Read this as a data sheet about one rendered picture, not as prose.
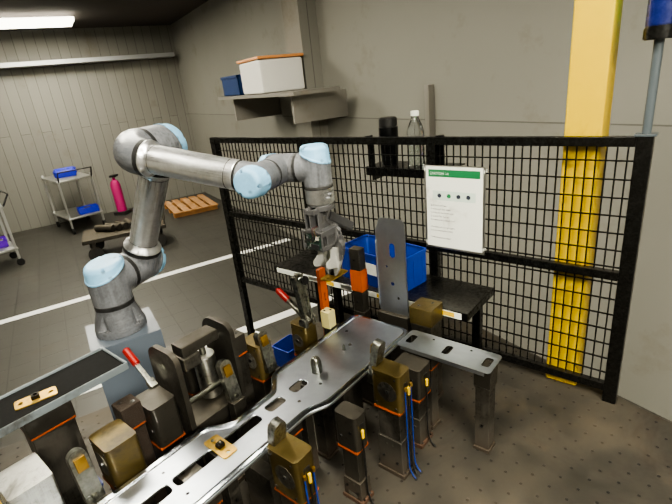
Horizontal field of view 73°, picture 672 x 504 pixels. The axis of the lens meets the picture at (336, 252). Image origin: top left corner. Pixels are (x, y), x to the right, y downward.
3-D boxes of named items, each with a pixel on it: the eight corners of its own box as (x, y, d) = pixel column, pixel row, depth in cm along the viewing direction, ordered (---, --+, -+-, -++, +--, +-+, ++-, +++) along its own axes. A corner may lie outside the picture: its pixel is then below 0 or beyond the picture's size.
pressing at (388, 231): (408, 317, 152) (403, 220, 140) (379, 309, 160) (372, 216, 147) (409, 316, 153) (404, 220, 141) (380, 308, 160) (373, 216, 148)
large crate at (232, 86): (273, 91, 457) (270, 71, 450) (239, 95, 440) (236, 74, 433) (254, 93, 496) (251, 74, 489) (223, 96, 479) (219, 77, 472)
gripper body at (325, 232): (303, 250, 123) (297, 207, 119) (323, 239, 129) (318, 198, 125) (324, 254, 118) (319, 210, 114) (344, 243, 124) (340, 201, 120)
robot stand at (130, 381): (118, 423, 162) (84, 326, 148) (174, 400, 172) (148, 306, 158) (126, 458, 146) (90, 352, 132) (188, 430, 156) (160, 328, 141)
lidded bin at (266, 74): (309, 88, 405) (305, 52, 394) (263, 94, 384) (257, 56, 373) (282, 90, 448) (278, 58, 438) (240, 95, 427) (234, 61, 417)
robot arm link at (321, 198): (317, 183, 123) (340, 185, 118) (319, 199, 125) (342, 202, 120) (298, 190, 118) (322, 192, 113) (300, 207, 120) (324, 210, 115)
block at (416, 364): (430, 455, 136) (427, 376, 126) (396, 439, 143) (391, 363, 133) (441, 440, 141) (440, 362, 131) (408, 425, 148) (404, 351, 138)
